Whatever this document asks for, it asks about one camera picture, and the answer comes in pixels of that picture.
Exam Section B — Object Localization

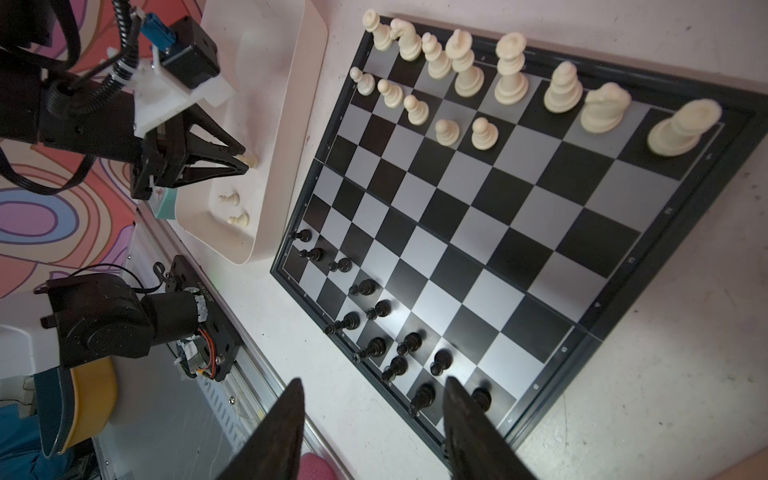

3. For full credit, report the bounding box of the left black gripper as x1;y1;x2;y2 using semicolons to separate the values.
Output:
1;59;249;200

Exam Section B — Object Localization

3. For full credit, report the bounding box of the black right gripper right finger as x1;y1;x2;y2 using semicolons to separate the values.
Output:
443;377;535;479

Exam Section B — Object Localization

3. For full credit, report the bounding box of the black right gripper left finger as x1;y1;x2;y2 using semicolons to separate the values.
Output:
218;378;305;480

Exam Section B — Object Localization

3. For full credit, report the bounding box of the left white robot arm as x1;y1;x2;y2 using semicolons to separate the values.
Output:
1;55;247;380

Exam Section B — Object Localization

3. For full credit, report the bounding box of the black white chess board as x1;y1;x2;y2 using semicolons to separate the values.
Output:
271;15;767;458

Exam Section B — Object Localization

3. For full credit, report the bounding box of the white chess knight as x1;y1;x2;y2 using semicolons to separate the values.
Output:
580;82;632;134

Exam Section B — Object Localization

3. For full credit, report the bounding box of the white chess rook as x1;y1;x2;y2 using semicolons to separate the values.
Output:
647;99;722;157

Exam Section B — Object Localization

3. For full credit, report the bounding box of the white chess bishop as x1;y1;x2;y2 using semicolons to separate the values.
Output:
544;61;583;114

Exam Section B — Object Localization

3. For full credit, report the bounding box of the black pink round speaker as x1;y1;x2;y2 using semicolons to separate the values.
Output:
297;453;337;480

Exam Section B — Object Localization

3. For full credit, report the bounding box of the teal alarm clock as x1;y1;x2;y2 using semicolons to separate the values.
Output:
147;186;177;220

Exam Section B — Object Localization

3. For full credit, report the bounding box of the white pawn in tray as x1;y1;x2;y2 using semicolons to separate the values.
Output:
218;192;240;207
227;213;250;228
236;154;258;168

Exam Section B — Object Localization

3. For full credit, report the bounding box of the white plastic tray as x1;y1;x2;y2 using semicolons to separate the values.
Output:
175;1;328;265

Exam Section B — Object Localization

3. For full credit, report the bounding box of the yellow teal chair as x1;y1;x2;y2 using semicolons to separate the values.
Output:
33;358;118;459

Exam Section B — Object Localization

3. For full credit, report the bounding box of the pink plastic tray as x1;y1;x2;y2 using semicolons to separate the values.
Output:
712;448;768;480

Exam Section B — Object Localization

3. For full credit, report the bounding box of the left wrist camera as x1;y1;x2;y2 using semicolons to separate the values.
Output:
141;13;220;90

